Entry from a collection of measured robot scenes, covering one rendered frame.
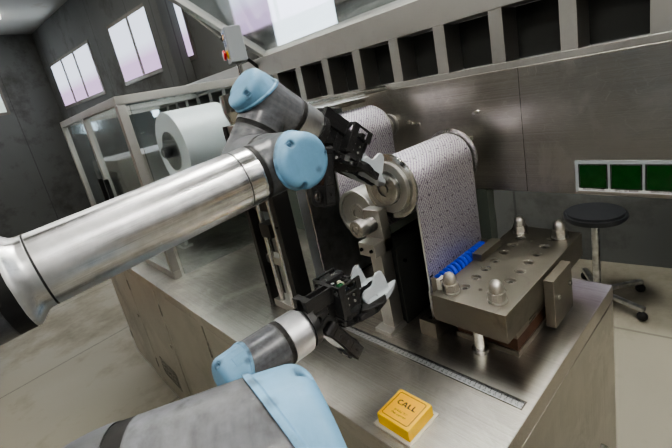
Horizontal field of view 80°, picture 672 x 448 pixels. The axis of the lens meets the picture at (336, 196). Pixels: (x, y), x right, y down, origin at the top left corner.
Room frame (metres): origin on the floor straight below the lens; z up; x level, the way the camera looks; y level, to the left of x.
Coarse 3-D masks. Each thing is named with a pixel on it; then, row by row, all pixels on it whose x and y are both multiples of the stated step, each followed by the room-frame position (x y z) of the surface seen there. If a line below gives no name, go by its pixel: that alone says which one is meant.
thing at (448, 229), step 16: (464, 192) 0.93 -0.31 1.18; (432, 208) 0.84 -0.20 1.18; (448, 208) 0.88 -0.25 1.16; (464, 208) 0.92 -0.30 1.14; (432, 224) 0.84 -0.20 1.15; (448, 224) 0.88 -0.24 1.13; (464, 224) 0.92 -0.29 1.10; (432, 240) 0.83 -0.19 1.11; (448, 240) 0.87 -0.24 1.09; (464, 240) 0.91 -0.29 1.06; (480, 240) 0.96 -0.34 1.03; (432, 256) 0.83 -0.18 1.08; (448, 256) 0.86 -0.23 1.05; (432, 272) 0.82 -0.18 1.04
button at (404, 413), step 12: (396, 396) 0.61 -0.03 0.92; (408, 396) 0.61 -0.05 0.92; (384, 408) 0.59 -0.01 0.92; (396, 408) 0.58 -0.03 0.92; (408, 408) 0.58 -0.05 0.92; (420, 408) 0.57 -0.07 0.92; (384, 420) 0.57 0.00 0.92; (396, 420) 0.56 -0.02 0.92; (408, 420) 0.55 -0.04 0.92; (420, 420) 0.55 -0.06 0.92; (396, 432) 0.55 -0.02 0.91; (408, 432) 0.53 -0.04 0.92
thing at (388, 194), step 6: (384, 174) 0.83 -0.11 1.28; (390, 174) 0.83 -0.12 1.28; (390, 180) 0.82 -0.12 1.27; (396, 180) 0.82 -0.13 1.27; (372, 186) 0.87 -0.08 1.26; (384, 186) 0.84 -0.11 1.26; (390, 186) 0.82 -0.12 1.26; (396, 186) 0.81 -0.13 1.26; (372, 192) 0.87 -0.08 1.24; (378, 192) 0.85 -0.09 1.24; (384, 192) 0.84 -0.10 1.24; (390, 192) 0.83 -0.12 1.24; (396, 192) 0.81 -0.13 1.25; (378, 198) 0.86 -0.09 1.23; (384, 198) 0.84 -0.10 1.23; (390, 198) 0.83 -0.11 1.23; (396, 198) 0.82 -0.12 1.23; (384, 204) 0.84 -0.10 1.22; (390, 204) 0.83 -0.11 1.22
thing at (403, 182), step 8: (384, 168) 0.84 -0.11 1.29; (392, 168) 0.83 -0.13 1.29; (400, 176) 0.81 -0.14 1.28; (400, 184) 0.82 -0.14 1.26; (408, 184) 0.81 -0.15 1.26; (408, 192) 0.81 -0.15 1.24; (376, 200) 0.88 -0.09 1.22; (400, 200) 0.82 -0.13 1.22; (408, 200) 0.81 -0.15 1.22; (392, 208) 0.84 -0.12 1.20; (400, 208) 0.82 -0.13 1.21
